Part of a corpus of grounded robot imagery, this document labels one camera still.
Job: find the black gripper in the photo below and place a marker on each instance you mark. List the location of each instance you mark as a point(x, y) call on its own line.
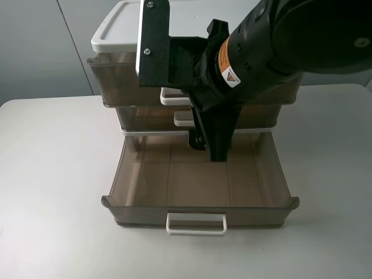
point(208, 69)

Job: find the smoky transparent drawer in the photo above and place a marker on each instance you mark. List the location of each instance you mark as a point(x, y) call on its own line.
point(180, 118)
point(118, 82)
point(162, 182)

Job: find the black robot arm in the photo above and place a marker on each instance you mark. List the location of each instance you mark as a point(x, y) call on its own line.
point(275, 43)

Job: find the white plastic drawer cabinet frame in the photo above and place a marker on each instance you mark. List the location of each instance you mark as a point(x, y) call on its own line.
point(119, 31)

